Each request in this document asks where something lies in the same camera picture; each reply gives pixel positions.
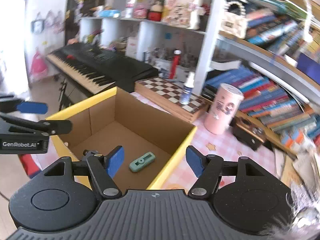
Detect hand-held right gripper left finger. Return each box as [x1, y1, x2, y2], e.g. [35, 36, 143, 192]
[41, 146, 125, 198]

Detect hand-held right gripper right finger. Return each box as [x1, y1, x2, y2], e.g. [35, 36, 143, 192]
[186, 145, 278, 198]

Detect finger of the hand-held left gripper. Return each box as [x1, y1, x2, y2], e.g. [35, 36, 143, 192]
[7, 119, 73, 137]
[0, 99, 48, 114]

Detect yellow cardboard box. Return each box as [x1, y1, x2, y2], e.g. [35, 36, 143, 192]
[46, 86, 198, 191]

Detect small green stapler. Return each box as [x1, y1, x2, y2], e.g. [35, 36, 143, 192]
[129, 151, 157, 173]

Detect black keyboard stand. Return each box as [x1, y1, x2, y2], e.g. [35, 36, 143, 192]
[57, 75, 74, 110]

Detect pink dress doll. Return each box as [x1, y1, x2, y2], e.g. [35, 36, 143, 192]
[29, 46, 48, 77]

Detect pink round canister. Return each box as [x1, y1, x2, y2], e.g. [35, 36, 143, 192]
[204, 83, 244, 135]

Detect white blue spray bottle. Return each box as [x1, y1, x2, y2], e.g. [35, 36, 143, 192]
[180, 71, 195, 105]

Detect black electronic keyboard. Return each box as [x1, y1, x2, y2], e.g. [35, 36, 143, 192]
[46, 42, 160, 94]

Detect wooden chess board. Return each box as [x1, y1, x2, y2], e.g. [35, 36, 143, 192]
[134, 77, 210, 123]

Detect row of colourful books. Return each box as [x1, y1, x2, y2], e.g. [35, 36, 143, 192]
[202, 65, 318, 150]

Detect red tube with white cap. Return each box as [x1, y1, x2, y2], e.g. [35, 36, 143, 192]
[169, 50, 181, 80]

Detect white pen organiser with pens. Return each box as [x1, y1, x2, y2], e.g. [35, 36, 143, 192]
[144, 47, 198, 75]

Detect white box with red label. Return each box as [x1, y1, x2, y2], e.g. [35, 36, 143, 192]
[125, 36, 141, 59]

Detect blue tissue packet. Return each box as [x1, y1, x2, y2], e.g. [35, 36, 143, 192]
[97, 9, 121, 18]

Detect white wooden bookshelf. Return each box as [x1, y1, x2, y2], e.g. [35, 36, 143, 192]
[195, 0, 320, 155]

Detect white cubby shelf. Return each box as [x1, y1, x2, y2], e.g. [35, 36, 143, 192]
[79, 16, 208, 80]

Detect pink patterned box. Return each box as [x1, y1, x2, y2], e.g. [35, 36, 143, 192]
[132, 5, 148, 19]

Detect white bottle with blue cap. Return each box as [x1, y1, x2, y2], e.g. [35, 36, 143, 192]
[124, 0, 138, 18]

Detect pink model house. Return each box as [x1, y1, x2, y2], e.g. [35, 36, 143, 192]
[162, 0, 203, 30]

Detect stack of leaning books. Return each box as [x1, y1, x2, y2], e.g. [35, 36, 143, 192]
[232, 0, 320, 64]

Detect brown retro camera box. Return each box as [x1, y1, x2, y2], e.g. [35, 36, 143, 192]
[232, 116, 267, 152]

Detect blue framed wall clock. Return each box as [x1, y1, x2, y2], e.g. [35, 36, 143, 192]
[31, 20, 46, 34]

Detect white pearl handle bag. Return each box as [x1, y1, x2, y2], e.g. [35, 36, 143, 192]
[221, 1, 248, 40]

